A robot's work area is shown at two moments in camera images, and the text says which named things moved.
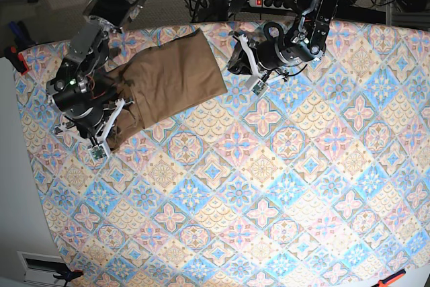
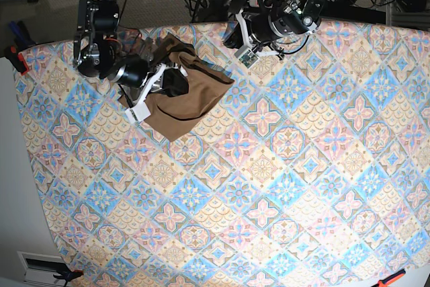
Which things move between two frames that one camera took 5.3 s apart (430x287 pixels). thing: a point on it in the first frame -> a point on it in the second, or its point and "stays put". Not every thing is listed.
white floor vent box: (39, 269) stays put
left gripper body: (98, 147) -> (175, 84)
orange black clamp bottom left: (69, 275) stays put
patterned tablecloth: (163, 170) stays put
